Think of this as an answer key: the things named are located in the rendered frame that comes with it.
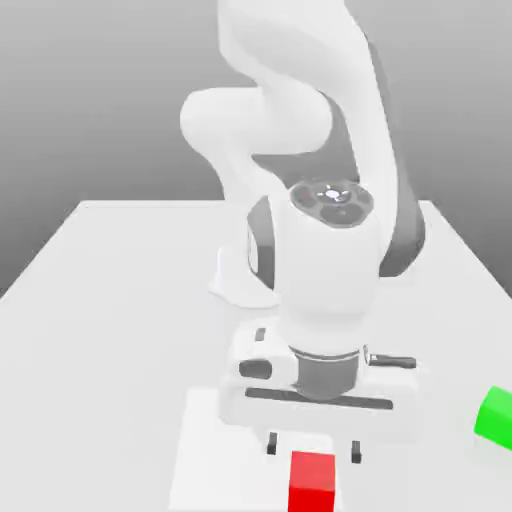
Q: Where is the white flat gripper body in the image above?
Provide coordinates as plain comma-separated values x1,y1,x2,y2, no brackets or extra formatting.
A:
216,374,421,444

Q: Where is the small green cube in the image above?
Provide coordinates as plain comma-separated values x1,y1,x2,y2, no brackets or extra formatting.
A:
473,385,512,452

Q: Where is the small red cube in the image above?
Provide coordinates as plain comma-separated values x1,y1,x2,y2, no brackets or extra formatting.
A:
286,450,337,512

